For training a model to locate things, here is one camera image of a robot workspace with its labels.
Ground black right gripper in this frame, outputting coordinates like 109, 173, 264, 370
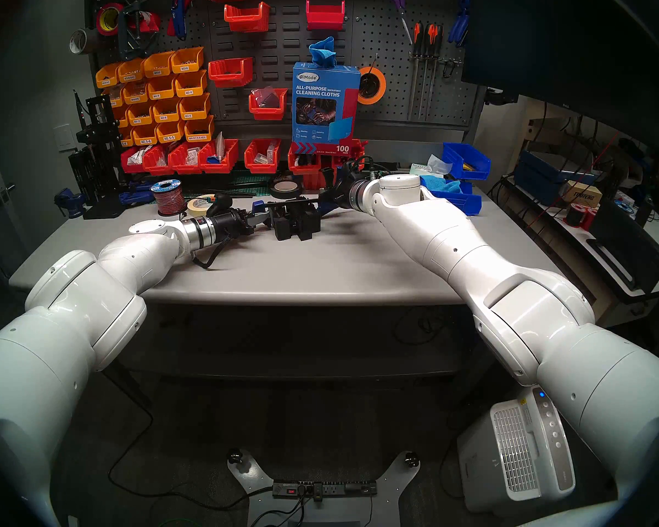
319, 172, 359, 209

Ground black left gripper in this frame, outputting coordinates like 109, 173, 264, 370
211, 210, 274, 241

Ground blue bar clamp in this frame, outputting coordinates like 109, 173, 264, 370
252, 169, 347, 214

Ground black 3D printed piece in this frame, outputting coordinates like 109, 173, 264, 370
268, 201, 297, 242
294, 198, 322, 241

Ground blue clamp on bench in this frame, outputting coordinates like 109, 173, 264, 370
118, 180, 155, 206

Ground black hanging clamp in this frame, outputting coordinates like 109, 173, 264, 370
115, 0, 144, 61

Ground upturned red bin stack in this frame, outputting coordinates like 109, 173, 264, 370
302, 172, 338, 192

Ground black tape roll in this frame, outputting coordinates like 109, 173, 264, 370
269, 178, 304, 200

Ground green cutting mat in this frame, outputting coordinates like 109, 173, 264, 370
233, 173, 280, 198

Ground blue cleaning cloths box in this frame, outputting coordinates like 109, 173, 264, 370
292, 62, 362, 156

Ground blue cloth in bin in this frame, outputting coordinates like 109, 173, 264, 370
420, 175, 463, 195

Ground green tissue box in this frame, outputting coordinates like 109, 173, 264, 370
410, 154, 452, 176

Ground orange tape reel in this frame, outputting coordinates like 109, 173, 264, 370
358, 66, 388, 106

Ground blue storage bin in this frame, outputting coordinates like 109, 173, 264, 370
442, 142, 493, 181
422, 176, 483, 217

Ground blue cloth in box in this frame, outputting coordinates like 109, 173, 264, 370
309, 36, 337, 69

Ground dark louvered bin panel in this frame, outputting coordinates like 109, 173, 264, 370
184, 0, 358, 127

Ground grey perforated pegboard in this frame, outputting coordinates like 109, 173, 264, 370
354, 0, 487, 127

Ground black equipment stand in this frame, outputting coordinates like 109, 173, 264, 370
68, 91, 124, 220

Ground orange black screwdriver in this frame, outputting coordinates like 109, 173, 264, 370
411, 21, 422, 119
425, 22, 437, 119

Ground blue bench vise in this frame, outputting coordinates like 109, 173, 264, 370
54, 187, 87, 220

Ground dark blue equipment box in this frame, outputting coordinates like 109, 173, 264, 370
513, 149, 604, 206

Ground blue hanging hand tool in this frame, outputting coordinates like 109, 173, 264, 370
167, 0, 188, 41

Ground red white hanging item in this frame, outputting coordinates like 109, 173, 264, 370
129, 11, 163, 34

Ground red and yellow tape roll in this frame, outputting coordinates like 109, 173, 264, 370
96, 3, 125, 37

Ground small cardboard box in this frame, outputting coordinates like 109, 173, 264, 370
562, 180, 606, 209

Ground black power strip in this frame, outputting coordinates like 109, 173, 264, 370
273, 479, 378, 500

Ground large black monitor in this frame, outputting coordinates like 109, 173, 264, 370
461, 0, 659, 159

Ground black tilted screen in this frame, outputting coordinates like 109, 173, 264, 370
587, 198, 659, 297

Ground white air purifier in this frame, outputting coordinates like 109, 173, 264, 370
457, 386, 577, 514

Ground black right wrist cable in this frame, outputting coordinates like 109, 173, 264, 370
357, 154, 392, 175

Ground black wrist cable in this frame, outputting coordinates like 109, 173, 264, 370
357, 154, 392, 175
191, 239, 230, 270

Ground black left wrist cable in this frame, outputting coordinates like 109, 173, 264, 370
191, 239, 230, 270

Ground red wire spool blue cap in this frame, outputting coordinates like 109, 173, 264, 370
150, 178, 188, 217

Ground black monitor mount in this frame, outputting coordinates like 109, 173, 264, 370
483, 87, 520, 106

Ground purple handled scissors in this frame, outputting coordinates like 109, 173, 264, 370
384, 0, 414, 44

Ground white wall plate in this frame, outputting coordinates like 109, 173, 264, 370
53, 124, 79, 153

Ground black floor cable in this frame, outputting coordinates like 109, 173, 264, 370
96, 361, 275, 510

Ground grey duct tape roll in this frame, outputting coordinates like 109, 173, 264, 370
69, 28, 97, 55

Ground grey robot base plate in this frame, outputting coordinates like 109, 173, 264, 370
227, 449, 421, 527

